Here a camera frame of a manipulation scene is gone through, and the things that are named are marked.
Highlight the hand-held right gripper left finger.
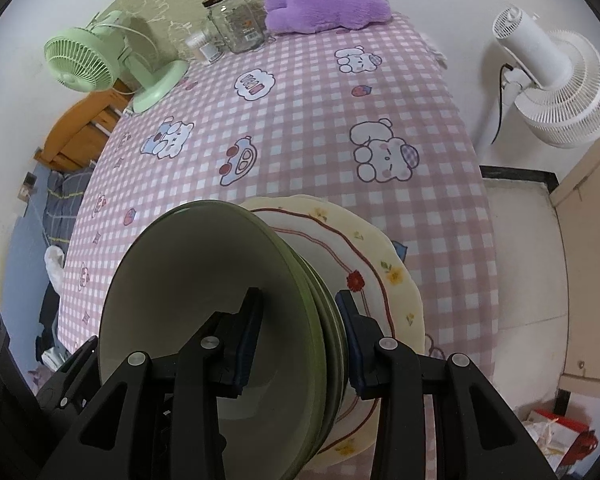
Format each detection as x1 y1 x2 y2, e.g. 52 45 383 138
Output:
37 287 265 480

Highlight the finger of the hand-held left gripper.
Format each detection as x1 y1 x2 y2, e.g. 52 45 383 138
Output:
36 336 101 411

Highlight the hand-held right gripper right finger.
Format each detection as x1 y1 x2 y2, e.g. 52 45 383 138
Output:
334 290 561 480

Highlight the green-grey ceramic bowl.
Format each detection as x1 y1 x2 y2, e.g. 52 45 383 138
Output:
99 201 328 480
290 250 350 426
275 240 340 461

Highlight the scalloped yellow floral plate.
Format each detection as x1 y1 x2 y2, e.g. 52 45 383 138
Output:
237 194 427 471

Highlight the small red-rimmed white dish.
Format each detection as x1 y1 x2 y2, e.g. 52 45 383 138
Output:
252 207 398 436

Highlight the pile of clothes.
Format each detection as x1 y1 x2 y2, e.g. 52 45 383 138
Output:
44 246 68 291

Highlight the grey plaid pillow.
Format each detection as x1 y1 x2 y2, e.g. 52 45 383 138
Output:
42 167 98 248

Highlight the red and white paper bag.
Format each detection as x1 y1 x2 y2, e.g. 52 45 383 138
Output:
522 407 600 480

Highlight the wooden bed headboard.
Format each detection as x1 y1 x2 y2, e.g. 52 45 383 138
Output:
34 92 131 173

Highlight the black threshold strip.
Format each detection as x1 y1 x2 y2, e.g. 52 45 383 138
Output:
480 165 560 193

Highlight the pink checked tablecloth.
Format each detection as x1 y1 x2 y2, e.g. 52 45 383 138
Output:
55 10 501 480

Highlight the beige wooden door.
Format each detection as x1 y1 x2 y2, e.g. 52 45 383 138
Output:
550 130 600 396

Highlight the green desk fan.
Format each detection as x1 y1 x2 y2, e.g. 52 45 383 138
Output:
43 10 190 114

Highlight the cotton swab container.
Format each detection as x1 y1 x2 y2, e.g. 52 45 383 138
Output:
186 30 221 65

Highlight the glass jar with dark lid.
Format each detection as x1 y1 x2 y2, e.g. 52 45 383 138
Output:
201 0 267 54

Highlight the purple plush toy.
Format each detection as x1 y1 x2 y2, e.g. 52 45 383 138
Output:
264 0 393 36

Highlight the white standing fan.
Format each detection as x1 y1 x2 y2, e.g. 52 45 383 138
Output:
472 5 600 166

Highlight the black fan cable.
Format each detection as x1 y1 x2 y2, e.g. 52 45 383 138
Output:
489 61 513 147

